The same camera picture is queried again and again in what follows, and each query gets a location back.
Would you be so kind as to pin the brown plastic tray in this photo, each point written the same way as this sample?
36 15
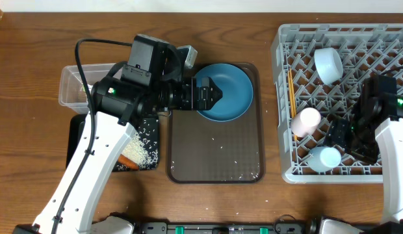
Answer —
208 152

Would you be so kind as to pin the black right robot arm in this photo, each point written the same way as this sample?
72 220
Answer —
375 133

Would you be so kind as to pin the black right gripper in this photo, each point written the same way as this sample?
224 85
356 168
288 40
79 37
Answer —
336 134

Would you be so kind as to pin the grey dishwasher rack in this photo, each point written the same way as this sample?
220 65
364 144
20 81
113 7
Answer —
366 50

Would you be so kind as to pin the pile of white rice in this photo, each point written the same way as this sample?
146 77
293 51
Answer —
143 149

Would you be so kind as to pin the wooden chopstick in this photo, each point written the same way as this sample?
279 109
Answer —
290 94

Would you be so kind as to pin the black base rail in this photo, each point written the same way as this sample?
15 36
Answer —
253 228

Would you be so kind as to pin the black waste tray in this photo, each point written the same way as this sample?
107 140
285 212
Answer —
76 129

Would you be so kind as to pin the pink cup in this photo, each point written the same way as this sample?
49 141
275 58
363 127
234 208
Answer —
305 122

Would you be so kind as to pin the clear plastic bin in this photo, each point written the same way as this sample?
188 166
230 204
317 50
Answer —
71 90

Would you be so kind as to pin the light blue cup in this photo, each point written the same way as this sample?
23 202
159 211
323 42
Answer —
323 158

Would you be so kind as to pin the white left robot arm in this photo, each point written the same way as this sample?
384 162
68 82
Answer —
151 80

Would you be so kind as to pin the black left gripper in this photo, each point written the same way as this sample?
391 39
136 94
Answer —
190 90

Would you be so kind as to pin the dark blue plate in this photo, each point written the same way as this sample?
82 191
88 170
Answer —
237 89

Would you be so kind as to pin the orange carrot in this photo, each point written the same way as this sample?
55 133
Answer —
127 162

